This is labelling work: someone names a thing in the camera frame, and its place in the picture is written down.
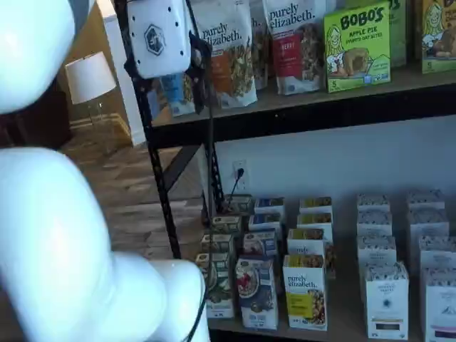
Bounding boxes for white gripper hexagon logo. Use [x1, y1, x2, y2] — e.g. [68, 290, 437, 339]
[123, 0, 211, 115]

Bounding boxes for blue white oatmeal box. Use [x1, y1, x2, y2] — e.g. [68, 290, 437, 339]
[243, 229, 278, 257]
[254, 196, 286, 214]
[235, 254, 279, 331]
[248, 212, 283, 232]

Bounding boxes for black metal shelf rack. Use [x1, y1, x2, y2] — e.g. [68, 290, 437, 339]
[113, 0, 456, 342]

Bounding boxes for green white oatmeal box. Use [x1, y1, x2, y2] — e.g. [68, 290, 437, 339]
[200, 233, 237, 256]
[223, 194, 254, 215]
[195, 252, 237, 318]
[210, 214, 243, 236]

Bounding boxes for green Bobo's apple pie box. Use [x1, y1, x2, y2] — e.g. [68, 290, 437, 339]
[323, 1, 392, 94]

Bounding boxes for yellow white granola box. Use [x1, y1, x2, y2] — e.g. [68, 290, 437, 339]
[286, 227, 335, 258]
[282, 254, 328, 331]
[296, 212, 334, 232]
[299, 196, 333, 214]

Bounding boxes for yellow Bobo's box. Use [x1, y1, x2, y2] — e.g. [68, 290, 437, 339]
[421, 0, 456, 75]

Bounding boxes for blue granola bag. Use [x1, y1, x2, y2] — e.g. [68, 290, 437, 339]
[160, 73, 196, 118]

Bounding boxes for orange granola bag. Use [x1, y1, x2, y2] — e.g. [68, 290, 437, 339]
[190, 0, 258, 110]

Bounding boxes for white shade floor lamp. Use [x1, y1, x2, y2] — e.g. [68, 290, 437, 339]
[65, 51, 118, 154]

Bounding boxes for white granola bag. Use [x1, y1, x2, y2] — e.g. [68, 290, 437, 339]
[249, 0, 271, 90]

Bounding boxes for dark brown furniture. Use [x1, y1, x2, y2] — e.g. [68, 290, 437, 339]
[0, 90, 73, 147]

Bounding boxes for red granola bag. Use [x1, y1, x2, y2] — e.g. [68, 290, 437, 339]
[262, 0, 327, 96]

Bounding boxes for white speckled carton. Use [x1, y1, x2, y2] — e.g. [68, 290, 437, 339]
[407, 190, 446, 212]
[363, 261, 410, 340]
[409, 209, 450, 244]
[418, 234, 456, 271]
[420, 266, 456, 342]
[356, 234, 398, 274]
[356, 193, 391, 213]
[356, 209, 393, 238]

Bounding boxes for black plug with cord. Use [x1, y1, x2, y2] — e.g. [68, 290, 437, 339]
[227, 167, 246, 209]

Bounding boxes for white wall outlet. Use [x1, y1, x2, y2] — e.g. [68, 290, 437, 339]
[232, 159, 247, 192]

